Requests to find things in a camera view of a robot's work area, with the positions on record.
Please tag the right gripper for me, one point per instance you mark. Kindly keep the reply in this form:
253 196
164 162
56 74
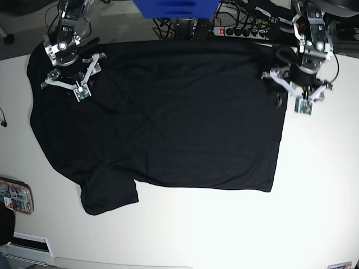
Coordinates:
72 73

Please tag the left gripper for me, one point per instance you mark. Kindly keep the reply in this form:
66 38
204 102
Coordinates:
301 76

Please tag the black T-shirt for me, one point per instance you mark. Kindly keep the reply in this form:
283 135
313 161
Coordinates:
194 115

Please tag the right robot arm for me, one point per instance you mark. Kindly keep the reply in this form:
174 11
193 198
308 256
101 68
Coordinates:
62 47

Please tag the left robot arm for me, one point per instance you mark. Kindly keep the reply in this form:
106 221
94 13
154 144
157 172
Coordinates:
314 49

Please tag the black chair wheel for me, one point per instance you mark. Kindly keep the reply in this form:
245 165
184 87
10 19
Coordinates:
9 39

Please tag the white power strip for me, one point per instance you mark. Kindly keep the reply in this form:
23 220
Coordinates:
247 33

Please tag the blue plastic bin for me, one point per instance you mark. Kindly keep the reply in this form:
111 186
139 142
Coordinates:
176 8

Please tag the small colourful card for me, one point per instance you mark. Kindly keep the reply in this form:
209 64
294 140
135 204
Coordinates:
345 265

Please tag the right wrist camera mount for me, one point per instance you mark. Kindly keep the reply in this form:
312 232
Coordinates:
81 90

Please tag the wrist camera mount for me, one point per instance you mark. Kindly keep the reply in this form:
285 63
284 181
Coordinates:
305 97
81 90

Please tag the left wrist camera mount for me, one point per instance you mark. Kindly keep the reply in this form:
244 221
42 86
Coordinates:
305 97

